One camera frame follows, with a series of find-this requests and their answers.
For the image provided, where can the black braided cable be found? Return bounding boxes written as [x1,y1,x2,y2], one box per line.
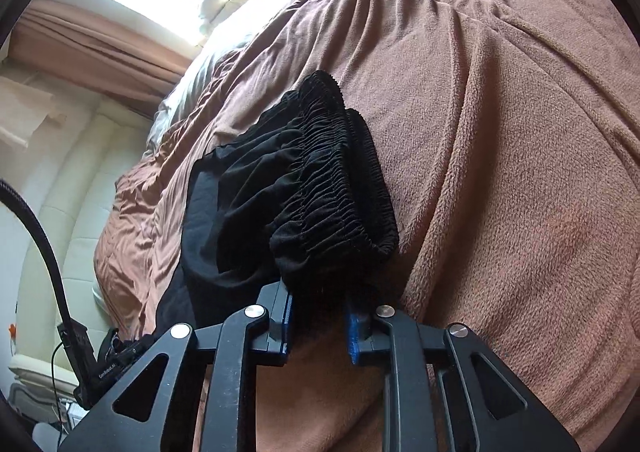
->
[0,182,68,333]

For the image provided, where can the beige curtain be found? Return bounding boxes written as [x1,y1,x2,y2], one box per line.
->
[10,0,193,117]

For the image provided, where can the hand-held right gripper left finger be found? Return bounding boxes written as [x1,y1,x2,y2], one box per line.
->
[57,280,296,452]

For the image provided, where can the black pants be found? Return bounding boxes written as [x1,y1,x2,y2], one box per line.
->
[155,70,400,340]

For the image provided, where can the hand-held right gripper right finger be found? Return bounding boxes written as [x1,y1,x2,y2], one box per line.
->
[344,294,583,452]

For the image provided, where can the cream leather headboard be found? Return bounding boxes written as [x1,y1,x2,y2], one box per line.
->
[7,96,168,388]

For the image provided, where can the brown fleece blanket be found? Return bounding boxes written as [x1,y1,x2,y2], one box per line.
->
[94,0,640,452]

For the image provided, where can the pale grey duvet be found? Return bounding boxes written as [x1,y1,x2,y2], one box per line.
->
[147,26,281,153]

